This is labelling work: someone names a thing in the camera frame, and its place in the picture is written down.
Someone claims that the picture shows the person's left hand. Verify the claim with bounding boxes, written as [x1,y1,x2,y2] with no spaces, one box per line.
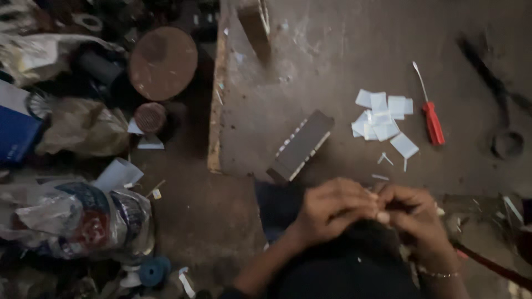
[298,177,380,246]

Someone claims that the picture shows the white paper sheet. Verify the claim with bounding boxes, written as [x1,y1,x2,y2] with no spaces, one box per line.
[92,158,144,192]

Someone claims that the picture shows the printed plastic bag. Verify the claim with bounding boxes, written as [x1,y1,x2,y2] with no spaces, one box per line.
[0,179,155,262]

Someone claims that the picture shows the person's right hand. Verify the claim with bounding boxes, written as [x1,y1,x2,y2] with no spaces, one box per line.
[373,182,454,266]

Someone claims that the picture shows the blue thread spool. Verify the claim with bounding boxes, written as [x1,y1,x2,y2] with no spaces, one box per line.
[138,256,172,288]

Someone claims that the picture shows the silver wrist bracelet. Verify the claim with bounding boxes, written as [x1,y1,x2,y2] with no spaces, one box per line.
[417,266,462,279]

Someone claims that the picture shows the brown crumpled paper bag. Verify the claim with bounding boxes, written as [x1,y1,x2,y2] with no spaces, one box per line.
[35,97,130,158]

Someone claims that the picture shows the person's dark clothing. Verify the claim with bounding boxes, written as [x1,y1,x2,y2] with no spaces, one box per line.
[254,179,420,299]

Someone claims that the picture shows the red handled screwdriver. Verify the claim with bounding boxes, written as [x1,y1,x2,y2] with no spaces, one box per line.
[412,61,446,146]

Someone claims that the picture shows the white plastic bag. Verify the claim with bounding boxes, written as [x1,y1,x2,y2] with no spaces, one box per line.
[0,33,125,88]

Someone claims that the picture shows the dark rectangular block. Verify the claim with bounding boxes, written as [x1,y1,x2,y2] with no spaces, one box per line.
[266,110,336,183]

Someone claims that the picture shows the pile of white paper squares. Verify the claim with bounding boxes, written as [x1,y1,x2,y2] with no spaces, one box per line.
[351,88,420,159]

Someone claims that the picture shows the dark red stick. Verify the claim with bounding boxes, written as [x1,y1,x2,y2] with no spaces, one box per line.
[453,241,532,291]

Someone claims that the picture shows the small round brown lid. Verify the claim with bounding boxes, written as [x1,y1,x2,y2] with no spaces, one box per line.
[134,102,168,134]

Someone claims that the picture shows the round brown wooden stool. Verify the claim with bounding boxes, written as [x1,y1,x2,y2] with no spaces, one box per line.
[128,27,199,102]

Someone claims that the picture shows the white paper strip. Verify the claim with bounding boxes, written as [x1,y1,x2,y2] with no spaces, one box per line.
[179,267,196,299]

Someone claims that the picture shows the wooden block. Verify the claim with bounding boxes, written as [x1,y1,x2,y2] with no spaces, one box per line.
[237,0,272,65]

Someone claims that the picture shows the blue box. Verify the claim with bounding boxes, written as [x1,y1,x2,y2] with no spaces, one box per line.
[0,105,42,166]

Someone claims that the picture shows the black scissors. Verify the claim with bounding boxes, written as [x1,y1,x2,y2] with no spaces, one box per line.
[456,35,532,160]

